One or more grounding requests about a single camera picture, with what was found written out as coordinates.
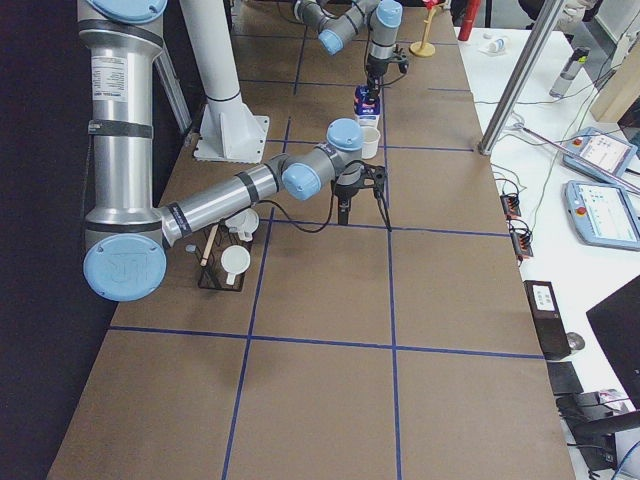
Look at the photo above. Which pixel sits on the teach pendant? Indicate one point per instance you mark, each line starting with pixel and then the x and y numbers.
pixel 599 149
pixel 602 215

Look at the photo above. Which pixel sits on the wooden round stand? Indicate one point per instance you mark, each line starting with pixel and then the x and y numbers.
pixel 424 48

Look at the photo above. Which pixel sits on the teach pendant near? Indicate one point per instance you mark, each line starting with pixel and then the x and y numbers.
pixel 602 215

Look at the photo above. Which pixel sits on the teach pendant far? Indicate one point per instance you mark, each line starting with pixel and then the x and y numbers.
pixel 599 149

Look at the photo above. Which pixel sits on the aluminium frame post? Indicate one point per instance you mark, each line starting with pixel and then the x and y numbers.
pixel 542 29

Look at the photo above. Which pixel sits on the black monitor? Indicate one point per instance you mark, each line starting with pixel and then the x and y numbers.
pixel 615 323

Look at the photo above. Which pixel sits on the red bottle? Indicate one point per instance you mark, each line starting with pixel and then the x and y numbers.
pixel 470 12

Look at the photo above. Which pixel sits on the blue milk carton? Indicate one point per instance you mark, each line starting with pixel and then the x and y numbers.
pixel 366 108

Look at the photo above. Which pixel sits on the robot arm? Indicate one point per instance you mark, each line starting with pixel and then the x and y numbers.
pixel 380 19
pixel 127 234

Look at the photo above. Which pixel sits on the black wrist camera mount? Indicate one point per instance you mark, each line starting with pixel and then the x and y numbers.
pixel 377 176

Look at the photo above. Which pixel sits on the black box with label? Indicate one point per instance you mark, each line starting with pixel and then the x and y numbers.
pixel 547 319

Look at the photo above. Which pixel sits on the white smiley face mug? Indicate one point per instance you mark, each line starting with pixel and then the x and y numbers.
pixel 371 139

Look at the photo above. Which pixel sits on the white ribbed mug left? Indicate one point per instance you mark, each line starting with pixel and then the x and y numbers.
pixel 244 224

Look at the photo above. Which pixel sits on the white ribbed HOME mug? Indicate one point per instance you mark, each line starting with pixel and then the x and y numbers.
pixel 235 260

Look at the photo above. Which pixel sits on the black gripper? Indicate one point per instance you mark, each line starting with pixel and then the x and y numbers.
pixel 374 68
pixel 346 189

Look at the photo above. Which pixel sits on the black wire mug rack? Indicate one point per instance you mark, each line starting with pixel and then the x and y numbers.
pixel 209 259

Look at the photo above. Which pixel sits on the clear water bottle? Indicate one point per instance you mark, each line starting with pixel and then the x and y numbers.
pixel 569 72

